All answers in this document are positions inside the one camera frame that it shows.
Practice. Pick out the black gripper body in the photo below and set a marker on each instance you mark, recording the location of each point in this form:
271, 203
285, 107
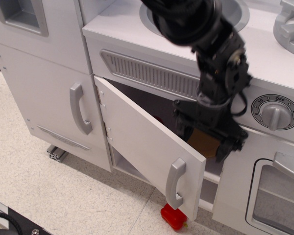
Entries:
214, 120

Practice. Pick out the white cabinet door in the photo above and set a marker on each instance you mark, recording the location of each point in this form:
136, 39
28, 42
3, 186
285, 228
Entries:
150, 146

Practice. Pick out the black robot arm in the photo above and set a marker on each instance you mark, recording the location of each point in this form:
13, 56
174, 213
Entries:
221, 59

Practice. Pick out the grey timer knob dial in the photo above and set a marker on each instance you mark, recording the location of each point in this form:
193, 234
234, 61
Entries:
274, 112

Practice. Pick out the white oven door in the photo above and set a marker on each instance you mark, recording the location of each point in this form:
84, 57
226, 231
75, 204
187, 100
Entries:
253, 196

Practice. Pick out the grey vent grille panel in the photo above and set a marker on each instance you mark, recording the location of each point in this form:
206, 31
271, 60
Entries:
151, 75

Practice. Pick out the red toy bell pepper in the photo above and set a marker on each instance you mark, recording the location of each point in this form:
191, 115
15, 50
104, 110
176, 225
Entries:
175, 218

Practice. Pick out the silver round sink bowl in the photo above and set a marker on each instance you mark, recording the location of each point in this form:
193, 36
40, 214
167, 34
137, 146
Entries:
235, 11

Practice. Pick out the grey stove burner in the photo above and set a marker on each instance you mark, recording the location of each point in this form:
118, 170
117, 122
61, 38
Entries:
282, 30

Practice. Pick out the white toy kitchen body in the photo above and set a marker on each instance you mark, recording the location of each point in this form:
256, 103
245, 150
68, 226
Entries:
72, 33

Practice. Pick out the silver fridge nameplate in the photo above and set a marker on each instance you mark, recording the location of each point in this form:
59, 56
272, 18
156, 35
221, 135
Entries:
63, 139

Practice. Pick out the white fridge door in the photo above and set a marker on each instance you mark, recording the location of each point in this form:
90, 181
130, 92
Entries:
41, 91

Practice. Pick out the grey cabinet door handle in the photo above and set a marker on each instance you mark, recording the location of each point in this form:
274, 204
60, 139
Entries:
177, 170

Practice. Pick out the grey oven door handle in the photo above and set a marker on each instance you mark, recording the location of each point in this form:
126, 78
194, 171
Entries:
284, 163

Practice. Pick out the grey fridge door handle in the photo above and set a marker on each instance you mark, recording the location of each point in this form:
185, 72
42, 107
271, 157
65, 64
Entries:
76, 94

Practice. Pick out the aluminium extrusion rail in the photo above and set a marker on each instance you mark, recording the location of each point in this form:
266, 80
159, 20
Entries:
56, 153

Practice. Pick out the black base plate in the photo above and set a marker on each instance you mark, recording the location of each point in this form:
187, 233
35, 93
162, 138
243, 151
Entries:
28, 227

